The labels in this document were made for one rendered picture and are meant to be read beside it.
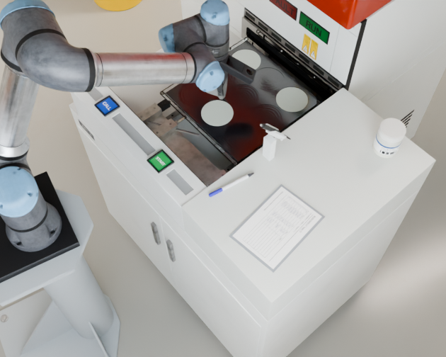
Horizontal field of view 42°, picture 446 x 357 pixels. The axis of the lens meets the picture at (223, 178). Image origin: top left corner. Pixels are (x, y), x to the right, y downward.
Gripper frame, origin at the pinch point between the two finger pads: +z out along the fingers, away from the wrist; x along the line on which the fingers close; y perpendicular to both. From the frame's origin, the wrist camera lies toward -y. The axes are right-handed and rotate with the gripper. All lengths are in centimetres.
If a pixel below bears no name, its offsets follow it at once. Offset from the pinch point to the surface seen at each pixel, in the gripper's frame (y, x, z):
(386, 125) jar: -47, 12, -15
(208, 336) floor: -4, 48, 91
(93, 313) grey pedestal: 36, 57, 65
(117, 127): 26.7, 21.9, -4.7
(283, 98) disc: -18.1, -4.3, 1.3
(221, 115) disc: -0.6, 6.5, 1.2
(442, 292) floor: -95, 9, 91
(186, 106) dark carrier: 10.6, 5.6, 1.3
